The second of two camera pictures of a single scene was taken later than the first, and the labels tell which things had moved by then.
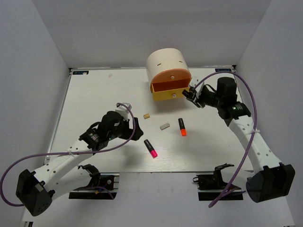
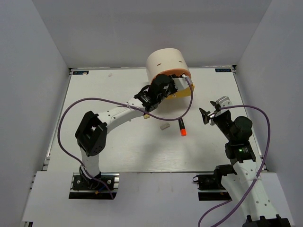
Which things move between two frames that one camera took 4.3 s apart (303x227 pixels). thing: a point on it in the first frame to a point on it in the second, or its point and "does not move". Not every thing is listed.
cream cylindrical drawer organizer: [162, 59] does not move
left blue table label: [80, 72] does not move
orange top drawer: [170, 74] does not move
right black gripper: [199, 98] to [206, 117]
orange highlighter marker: [183, 130] does not move
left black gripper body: [123, 130] to [171, 90]
